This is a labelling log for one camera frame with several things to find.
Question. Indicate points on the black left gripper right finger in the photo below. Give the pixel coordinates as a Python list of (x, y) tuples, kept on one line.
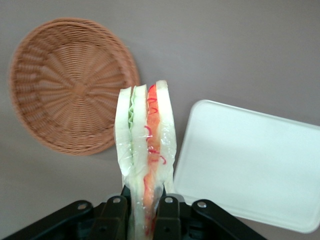
[(170, 217)]

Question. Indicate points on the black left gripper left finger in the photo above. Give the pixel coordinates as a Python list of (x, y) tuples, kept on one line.
[(112, 217)]

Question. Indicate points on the triangle sandwich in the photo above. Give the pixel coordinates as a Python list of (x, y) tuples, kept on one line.
[(140, 140)]

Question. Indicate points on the cream plastic tray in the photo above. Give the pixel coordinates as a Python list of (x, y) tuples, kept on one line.
[(250, 162)]

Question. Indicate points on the round brown wicker basket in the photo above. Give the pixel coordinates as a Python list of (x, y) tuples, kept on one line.
[(72, 87)]

